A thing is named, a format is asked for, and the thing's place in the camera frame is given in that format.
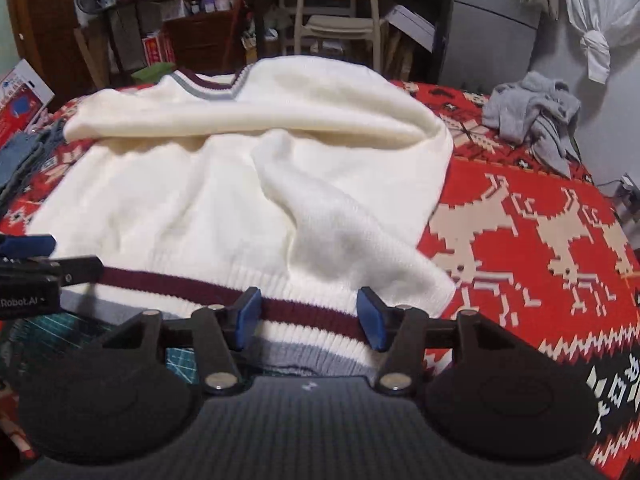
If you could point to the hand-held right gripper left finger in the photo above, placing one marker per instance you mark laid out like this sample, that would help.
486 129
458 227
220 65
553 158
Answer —
247 317

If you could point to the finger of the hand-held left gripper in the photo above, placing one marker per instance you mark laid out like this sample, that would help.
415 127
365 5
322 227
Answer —
75 270
25 246

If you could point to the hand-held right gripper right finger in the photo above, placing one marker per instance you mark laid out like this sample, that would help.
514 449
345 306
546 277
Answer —
372 320

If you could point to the white knit v-neck sweater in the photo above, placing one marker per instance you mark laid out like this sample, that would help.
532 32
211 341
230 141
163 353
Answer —
200 200

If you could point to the folded blue jeans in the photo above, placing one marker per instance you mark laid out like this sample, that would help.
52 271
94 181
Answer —
20 155

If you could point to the red printed flat box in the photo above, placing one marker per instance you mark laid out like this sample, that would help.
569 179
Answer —
20 105

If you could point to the red patterned blanket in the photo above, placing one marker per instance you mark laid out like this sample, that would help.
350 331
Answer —
525 185

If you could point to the green plastic bin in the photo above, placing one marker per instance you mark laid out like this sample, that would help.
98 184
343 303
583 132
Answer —
155 74

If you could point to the red and white carton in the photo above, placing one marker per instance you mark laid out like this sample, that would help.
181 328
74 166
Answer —
157 50

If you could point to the wooden dresser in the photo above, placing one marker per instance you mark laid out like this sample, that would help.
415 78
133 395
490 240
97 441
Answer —
200 45

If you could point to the crumpled grey garment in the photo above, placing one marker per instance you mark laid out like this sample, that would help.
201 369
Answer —
525 110

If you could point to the white cardboard box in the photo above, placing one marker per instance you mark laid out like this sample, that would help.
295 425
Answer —
412 27

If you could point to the beige chair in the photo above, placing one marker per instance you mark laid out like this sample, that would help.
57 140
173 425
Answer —
325 25

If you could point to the grey refrigerator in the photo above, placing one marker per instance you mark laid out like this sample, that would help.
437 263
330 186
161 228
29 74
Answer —
492 45

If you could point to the tied white curtain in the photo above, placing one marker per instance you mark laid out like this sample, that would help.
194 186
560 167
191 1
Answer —
595 0

